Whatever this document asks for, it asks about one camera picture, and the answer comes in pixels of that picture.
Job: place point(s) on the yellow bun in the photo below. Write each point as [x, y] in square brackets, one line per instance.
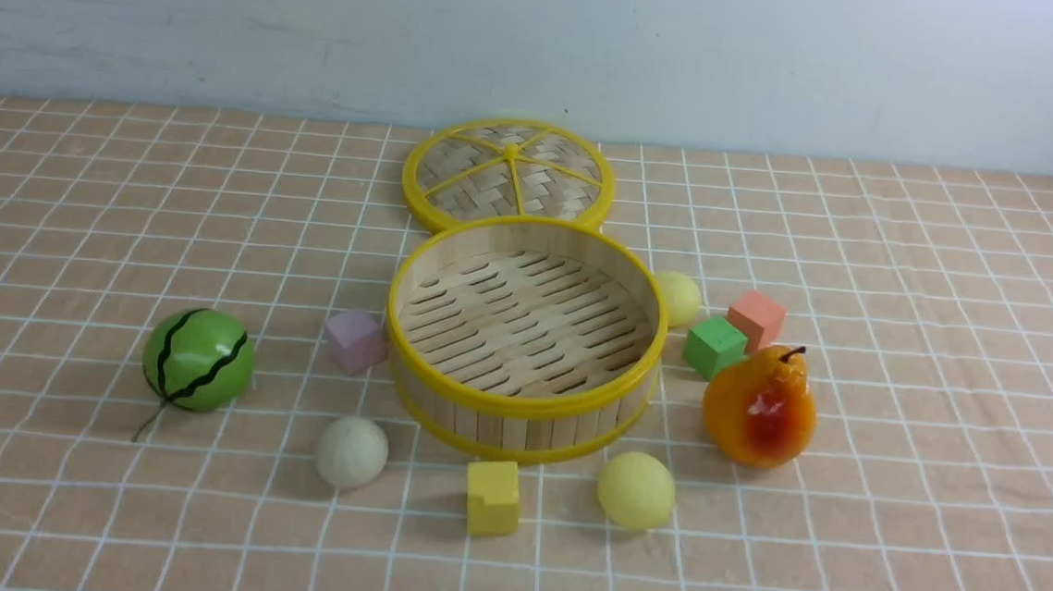
[681, 296]
[636, 491]

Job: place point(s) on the yellow bun front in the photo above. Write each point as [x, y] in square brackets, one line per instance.
[636, 491]

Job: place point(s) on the white bun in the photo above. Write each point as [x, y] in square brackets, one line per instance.
[350, 452]

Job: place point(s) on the bamboo steamer tray yellow rim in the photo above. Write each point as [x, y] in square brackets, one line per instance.
[525, 339]

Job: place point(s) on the woven bamboo steamer lid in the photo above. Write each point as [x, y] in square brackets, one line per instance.
[507, 166]

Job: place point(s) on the pink purple wooden block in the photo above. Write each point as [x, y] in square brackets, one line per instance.
[356, 340]

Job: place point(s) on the green wooden block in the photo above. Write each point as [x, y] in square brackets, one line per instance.
[713, 345]

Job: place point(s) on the yellow wooden block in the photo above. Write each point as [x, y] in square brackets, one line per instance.
[493, 498]

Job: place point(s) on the salmon orange wooden block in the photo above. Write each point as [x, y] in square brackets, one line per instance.
[759, 318]

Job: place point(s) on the orange toy pear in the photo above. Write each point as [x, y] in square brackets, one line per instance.
[761, 412]

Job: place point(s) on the green toy watermelon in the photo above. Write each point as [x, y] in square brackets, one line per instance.
[197, 360]

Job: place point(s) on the checkered orange tablecloth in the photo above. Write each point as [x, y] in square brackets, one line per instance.
[923, 294]

